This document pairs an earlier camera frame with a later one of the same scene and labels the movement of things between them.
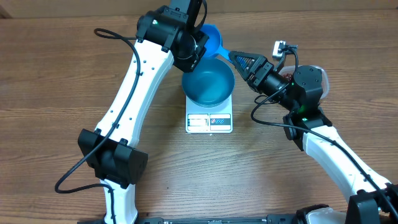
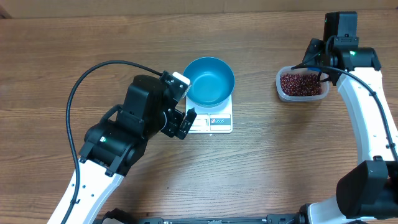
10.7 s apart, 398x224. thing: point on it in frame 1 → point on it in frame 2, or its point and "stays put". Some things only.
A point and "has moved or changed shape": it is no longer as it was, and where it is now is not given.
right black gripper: (257, 61) → (313, 46)
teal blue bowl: (211, 84) stays put
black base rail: (285, 219) stays put
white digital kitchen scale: (209, 120) stays put
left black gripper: (200, 40) → (171, 127)
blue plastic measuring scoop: (213, 44) has moved or changed shape
